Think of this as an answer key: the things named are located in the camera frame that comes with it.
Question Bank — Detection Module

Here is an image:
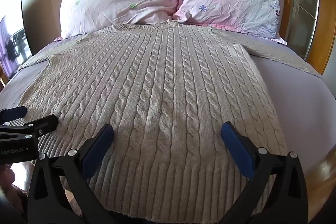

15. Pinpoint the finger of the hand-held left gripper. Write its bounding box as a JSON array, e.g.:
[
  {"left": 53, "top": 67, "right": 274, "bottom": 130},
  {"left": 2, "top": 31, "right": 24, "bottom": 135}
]
[
  {"left": 0, "top": 114, "right": 59, "bottom": 141},
  {"left": 0, "top": 106, "right": 28, "bottom": 124}
]

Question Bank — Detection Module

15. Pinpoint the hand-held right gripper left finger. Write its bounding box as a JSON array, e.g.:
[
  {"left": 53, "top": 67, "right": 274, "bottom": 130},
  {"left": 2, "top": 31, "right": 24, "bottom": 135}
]
[{"left": 27, "top": 123, "right": 116, "bottom": 224}]

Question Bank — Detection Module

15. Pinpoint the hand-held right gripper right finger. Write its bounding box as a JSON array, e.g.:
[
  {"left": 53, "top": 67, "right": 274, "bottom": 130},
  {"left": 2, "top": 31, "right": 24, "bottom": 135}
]
[{"left": 220, "top": 121, "right": 309, "bottom": 224}]

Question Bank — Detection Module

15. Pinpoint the beige cable-knit sweater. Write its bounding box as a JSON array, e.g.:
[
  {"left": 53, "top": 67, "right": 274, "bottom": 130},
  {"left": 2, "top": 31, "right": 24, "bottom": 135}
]
[{"left": 16, "top": 20, "right": 322, "bottom": 220}]

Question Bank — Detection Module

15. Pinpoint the lavender bed sheet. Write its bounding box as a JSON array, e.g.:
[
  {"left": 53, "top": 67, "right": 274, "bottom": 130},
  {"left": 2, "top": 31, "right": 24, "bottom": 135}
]
[{"left": 0, "top": 52, "right": 336, "bottom": 180}]

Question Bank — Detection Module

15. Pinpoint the metal framed glass panel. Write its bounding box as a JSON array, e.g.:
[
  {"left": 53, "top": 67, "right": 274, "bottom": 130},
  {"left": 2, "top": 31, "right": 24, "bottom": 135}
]
[{"left": 285, "top": 0, "right": 322, "bottom": 58}]

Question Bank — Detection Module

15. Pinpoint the wall poster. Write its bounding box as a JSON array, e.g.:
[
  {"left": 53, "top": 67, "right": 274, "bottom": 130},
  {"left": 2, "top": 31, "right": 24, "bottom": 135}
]
[{"left": 0, "top": 0, "right": 33, "bottom": 80}]

